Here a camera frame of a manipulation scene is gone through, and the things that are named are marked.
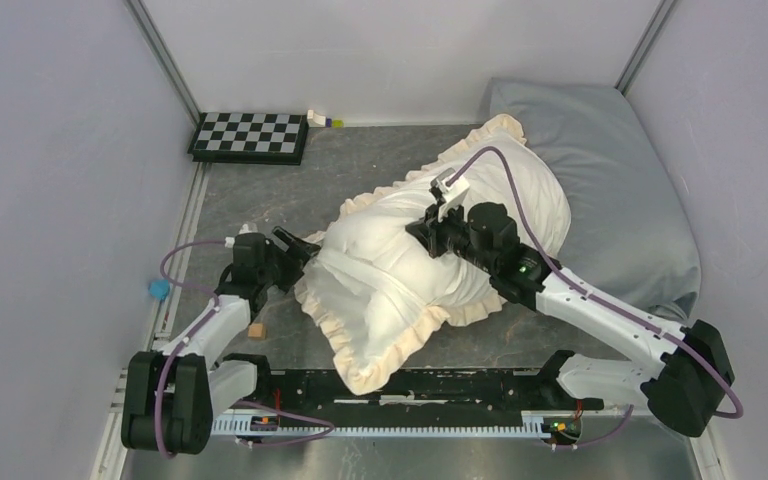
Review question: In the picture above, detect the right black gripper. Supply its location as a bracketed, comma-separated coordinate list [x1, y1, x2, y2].
[411, 193, 498, 273]

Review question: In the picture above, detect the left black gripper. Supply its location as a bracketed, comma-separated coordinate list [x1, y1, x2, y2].
[257, 226, 318, 294]

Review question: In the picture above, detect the grey pillowcase with cream ruffle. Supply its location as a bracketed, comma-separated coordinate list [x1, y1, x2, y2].
[293, 113, 572, 397]

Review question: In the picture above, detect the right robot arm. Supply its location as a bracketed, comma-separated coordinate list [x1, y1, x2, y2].
[405, 202, 735, 438]

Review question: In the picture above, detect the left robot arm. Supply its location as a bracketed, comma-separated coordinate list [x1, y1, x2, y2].
[120, 227, 320, 458]

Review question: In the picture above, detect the light blue-grey pillow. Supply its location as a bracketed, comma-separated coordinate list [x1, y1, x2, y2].
[485, 78, 701, 323]

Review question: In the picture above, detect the small wooden cube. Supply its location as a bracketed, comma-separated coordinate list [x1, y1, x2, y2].
[247, 323, 267, 340]

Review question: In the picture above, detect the black white checkerboard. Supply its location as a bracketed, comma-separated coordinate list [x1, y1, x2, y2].
[188, 112, 309, 165]

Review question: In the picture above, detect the small white purple toy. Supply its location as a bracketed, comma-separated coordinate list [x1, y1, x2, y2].
[306, 109, 344, 128]

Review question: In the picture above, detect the small blue object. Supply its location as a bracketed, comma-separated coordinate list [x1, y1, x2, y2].
[148, 278, 171, 302]

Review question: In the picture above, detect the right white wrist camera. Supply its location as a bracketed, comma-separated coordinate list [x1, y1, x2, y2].
[430, 168, 470, 222]

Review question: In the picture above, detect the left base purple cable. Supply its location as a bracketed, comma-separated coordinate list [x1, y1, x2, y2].
[238, 400, 336, 450]

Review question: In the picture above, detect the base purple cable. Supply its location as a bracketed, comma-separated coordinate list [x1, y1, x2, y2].
[546, 405, 637, 453]
[238, 400, 336, 450]

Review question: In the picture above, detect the white toothed cable duct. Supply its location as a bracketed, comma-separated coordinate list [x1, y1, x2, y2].
[210, 409, 580, 440]

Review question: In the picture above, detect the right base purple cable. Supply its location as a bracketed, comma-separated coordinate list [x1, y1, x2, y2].
[546, 405, 637, 453]

